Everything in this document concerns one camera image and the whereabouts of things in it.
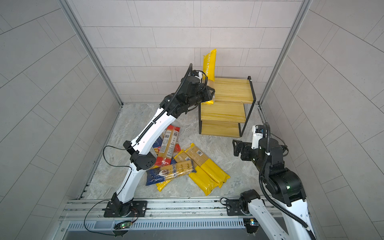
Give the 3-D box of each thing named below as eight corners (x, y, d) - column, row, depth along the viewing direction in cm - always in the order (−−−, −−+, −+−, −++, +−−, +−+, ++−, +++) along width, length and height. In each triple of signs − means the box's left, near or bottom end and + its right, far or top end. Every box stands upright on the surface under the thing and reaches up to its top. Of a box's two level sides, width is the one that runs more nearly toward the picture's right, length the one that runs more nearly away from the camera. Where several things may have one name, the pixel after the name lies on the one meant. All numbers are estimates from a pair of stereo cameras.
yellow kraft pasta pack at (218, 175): (184, 151, 93) (184, 150, 91) (192, 144, 96) (192, 142, 94) (220, 188, 79) (221, 187, 77) (229, 178, 83) (229, 176, 81)
